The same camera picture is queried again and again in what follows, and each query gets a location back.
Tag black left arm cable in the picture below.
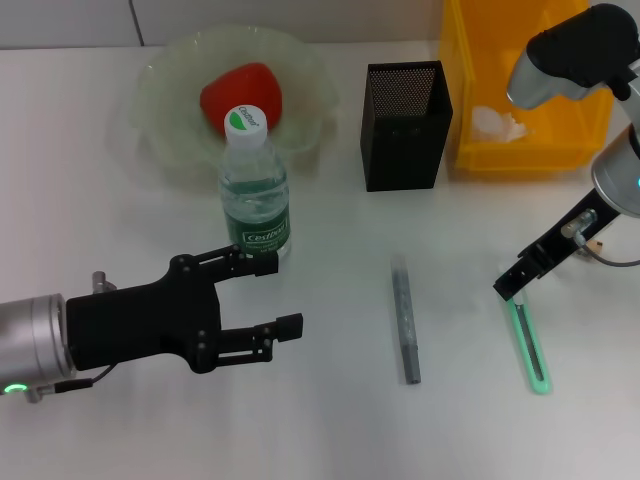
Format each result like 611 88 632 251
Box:
27 363 117 404

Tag black mesh pen holder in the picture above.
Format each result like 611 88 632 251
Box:
358 60 455 193

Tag white plastic bag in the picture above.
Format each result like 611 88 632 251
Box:
469 104 530 145

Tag clear green-label water bottle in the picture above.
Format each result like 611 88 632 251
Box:
218 104 292 262

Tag yellow plastic bin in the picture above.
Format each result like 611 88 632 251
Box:
438 0 620 180

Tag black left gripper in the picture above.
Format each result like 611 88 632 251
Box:
65 244 305 375

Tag red-orange fruit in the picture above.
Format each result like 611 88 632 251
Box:
199 62 284 140

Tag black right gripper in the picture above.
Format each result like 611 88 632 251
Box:
493 188 622 301

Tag pale green glass fruit plate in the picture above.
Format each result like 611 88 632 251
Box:
130 27 341 187

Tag grey pen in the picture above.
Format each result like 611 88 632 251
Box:
391 254 422 386

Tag green utility knife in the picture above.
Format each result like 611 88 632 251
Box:
499 292 554 396

